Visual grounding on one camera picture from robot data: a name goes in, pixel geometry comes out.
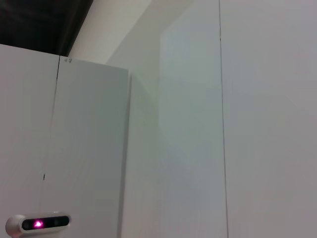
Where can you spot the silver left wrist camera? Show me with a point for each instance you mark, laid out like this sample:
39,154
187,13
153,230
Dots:
37,224

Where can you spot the white partition panel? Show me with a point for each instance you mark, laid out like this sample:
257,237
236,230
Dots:
185,124
91,148
24,124
272,124

